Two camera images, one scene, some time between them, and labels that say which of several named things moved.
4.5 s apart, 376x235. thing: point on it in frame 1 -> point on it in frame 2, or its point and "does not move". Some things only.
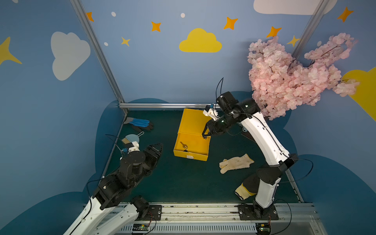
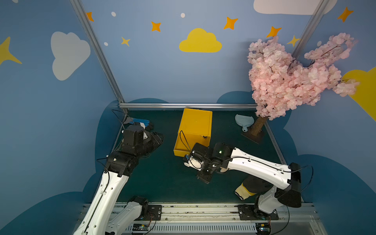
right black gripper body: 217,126 -> 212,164
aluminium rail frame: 221,218 does not move
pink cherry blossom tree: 279,82 does not move
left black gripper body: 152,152 -> 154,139
